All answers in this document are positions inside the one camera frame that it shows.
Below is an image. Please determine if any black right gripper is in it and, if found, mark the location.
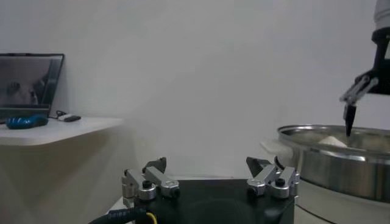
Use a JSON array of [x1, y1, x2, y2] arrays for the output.
[[339, 26, 390, 138]]

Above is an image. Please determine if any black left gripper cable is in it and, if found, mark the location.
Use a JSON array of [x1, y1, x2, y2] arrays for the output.
[[88, 207, 150, 224]]

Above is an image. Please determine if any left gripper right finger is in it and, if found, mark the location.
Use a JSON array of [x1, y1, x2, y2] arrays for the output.
[[246, 156, 301, 199]]

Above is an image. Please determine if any black laptop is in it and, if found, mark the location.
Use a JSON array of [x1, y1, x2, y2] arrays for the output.
[[0, 53, 65, 121]]

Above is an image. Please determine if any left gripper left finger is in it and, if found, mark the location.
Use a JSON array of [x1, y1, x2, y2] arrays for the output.
[[121, 156, 181, 208]]

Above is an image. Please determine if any black looped cable white plug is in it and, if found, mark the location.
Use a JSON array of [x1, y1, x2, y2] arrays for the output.
[[48, 110, 69, 122]]

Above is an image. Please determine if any white steamed baozi bun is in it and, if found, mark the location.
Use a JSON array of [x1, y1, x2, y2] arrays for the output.
[[318, 135, 348, 149]]

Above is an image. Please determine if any white side table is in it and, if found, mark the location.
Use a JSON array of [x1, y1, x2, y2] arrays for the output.
[[0, 117, 124, 147]]

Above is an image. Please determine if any stainless steel steamer basket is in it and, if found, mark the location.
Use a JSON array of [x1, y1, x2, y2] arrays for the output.
[[260, 124, 390, 203]]

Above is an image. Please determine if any white electric cooking pot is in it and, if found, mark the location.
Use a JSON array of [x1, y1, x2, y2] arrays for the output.
[[274, 156, 390, 224]]

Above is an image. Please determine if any blue computer mouse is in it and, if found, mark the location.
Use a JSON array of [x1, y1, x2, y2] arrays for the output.
[[5, 114, 49, 130]]

